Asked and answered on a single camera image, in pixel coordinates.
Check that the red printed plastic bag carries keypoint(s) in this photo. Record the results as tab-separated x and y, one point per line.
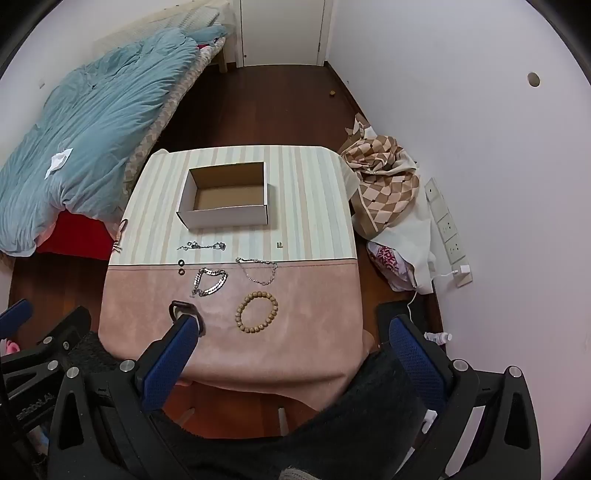
388	261

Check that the white paper scrap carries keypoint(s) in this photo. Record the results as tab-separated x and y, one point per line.
59	159

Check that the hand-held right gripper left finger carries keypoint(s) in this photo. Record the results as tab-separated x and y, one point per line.
168	364

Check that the small white bottle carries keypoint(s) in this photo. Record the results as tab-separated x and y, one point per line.
436	337

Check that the wooden bed leg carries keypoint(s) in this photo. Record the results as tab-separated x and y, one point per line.
223	60

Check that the bed with blue duvet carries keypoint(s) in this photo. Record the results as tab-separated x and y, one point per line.
101	115

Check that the teal pillow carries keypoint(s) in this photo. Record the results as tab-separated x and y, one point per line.
211	33

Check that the white quilted bedding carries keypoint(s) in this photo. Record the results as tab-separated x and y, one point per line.
203	11

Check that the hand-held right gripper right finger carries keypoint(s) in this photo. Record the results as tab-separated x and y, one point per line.
418	364

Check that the white table leg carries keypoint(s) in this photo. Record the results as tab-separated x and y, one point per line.
282	420

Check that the white door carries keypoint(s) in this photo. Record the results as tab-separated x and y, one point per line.
281	27

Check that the brown checked blanket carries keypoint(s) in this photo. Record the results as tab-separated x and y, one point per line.
383	180

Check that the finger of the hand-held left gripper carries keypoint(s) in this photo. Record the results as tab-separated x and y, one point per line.
16	314
69	325

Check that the white cardboard box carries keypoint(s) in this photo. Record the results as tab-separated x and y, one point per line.
221	218

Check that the red bed cover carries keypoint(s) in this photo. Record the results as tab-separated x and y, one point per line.
78	235

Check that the pink object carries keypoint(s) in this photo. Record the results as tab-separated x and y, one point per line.
7	347

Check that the black wristband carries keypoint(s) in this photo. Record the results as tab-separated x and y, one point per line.
178	305

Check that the white charger plug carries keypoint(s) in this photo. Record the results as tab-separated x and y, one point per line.
464	276

